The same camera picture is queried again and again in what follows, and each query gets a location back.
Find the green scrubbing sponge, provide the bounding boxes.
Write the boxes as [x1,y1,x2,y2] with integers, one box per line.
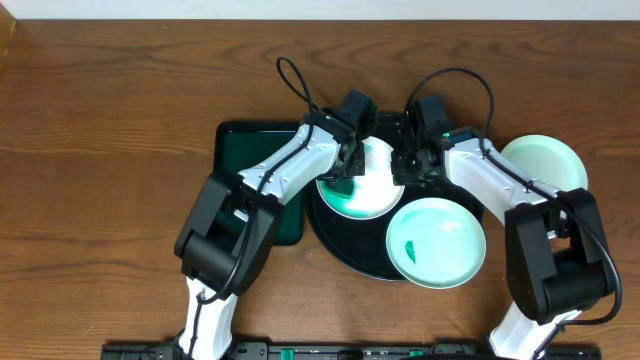
[323,178,355,200]

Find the white plate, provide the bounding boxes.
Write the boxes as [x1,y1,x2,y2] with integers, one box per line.
[316,136,405,220]

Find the green plate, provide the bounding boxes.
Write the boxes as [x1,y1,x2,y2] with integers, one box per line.
[501,135,588,191]
[386,198,487,289]

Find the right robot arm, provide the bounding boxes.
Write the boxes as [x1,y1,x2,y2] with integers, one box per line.
[390,125,622,359]

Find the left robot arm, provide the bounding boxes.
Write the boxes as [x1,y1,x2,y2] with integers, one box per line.
[174,112,377,359]

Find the black round tray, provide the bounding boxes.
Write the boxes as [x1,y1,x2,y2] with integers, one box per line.
[305,112,484,281]

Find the black rectangular tray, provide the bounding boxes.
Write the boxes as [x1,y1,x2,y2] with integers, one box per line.
[213,120,304,246]

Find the green plate bottom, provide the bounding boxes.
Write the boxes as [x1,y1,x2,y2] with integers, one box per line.
[386,198,487,289]

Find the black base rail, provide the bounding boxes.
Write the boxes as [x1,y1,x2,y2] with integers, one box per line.
[99,340,604,360]

